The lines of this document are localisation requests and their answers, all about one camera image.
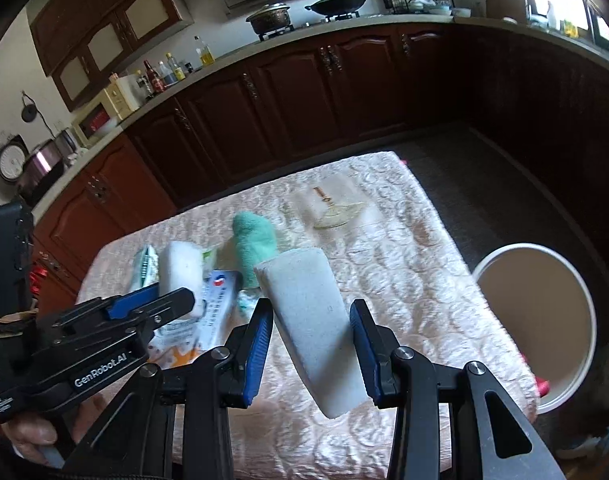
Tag grey kitchen countertop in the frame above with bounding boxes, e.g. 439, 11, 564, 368
32, 12, 609, 221

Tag steel kettle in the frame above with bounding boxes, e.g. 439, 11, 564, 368
54, 129, 80, 156

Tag small fan brush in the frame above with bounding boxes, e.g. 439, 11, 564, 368
312, 186, 366, 230

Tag brown upper wall cabinets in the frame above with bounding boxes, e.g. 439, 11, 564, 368
28, 0, 196, 113

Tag blue medicine box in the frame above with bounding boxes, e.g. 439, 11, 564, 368
194, 269, 245, 352

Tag cream microwave oven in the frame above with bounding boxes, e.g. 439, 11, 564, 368
72, 102, 124, 149

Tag red ribbon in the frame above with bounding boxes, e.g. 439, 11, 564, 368
29, 265, 48, 307

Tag green cloth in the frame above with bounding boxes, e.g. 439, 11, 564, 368
233, 211, 278, 291

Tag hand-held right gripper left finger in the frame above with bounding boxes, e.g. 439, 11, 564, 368
64, 298, 275, 480

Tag white orange printed packet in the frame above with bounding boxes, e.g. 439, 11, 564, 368
148, 320, 211, 367

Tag black wok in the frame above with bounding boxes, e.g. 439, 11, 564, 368
304, 0, 403, 16

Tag person's left hand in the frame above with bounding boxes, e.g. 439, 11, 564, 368
0, 394, 110, 467

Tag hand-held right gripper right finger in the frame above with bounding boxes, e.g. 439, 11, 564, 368
349, 299, 568, 480

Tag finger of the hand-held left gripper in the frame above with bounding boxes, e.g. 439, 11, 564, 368
38, 285, 160, 342
111, 287, 196, 344

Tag cardboard box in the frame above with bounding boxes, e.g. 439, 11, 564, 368
485, 0, 528, 24

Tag short white foam block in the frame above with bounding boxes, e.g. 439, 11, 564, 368
158, 241, 208, 319

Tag yellow cap sauce bottle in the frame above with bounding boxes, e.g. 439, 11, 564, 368
166, 53, 186, 83

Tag dark cooking pot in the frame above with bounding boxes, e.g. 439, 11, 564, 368
246, 2, 292, 37

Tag pink quilted table cover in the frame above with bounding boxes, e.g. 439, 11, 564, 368
77, 151, 538, 480

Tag long white foam block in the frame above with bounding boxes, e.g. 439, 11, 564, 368
253, 247, 368, 420

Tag clear plastic bag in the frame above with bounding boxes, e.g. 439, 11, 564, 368
284, 179, 386, 234

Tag green and white medicine box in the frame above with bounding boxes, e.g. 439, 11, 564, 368
132, 245, 160, 292

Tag gas stove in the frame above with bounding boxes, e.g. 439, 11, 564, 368
257, 10, 371, 43

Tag rice cooker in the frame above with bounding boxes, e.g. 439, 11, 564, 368
17, 140, 66, 202

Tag brown lower kitchen cabinets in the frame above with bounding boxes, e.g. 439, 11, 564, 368
29, 22, 609, 311

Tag round dial kitchen scale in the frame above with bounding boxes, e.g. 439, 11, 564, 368
0, 135, 28, 184

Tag white round trash bin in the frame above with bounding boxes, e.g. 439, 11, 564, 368
472, 242, 598, 415

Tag yellow oil bottle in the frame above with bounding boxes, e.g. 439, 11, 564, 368
193, 36, 216, 67

